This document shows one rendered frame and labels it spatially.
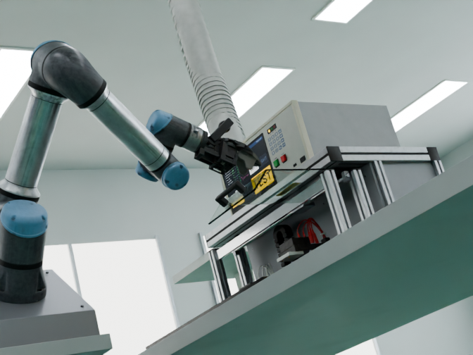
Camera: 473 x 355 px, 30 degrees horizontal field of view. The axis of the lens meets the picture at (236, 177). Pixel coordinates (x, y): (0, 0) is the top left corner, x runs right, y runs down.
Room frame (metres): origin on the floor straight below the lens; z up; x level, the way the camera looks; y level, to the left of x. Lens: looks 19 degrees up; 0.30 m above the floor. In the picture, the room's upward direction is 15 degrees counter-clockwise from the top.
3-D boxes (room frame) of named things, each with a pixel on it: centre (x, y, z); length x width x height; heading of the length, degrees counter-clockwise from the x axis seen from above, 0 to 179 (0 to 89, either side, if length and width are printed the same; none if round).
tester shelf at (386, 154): (2.69, -0.23, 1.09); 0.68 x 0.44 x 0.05; 38
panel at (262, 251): (2.65, -0.18, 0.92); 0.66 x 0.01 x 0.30; 38
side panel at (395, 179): (2.49, -0.49, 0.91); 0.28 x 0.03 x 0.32; 128
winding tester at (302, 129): (2.68, -0.24, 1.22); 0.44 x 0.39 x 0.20; 38
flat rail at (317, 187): (2.56, -0.05, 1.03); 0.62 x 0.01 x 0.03; 38
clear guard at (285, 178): (2.36, -0.09, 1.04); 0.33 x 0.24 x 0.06; 128
